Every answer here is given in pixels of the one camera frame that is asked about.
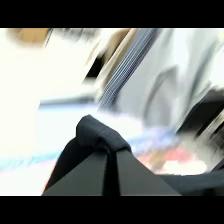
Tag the black garment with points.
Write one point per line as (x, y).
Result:
(96, 130)

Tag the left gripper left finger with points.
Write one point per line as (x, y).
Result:
(86, 180)

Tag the white garment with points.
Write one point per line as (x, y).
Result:
(180, 60)

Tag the checked garment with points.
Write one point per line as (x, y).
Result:
(128, 66)

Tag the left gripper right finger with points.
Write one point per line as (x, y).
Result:
(140, 180)

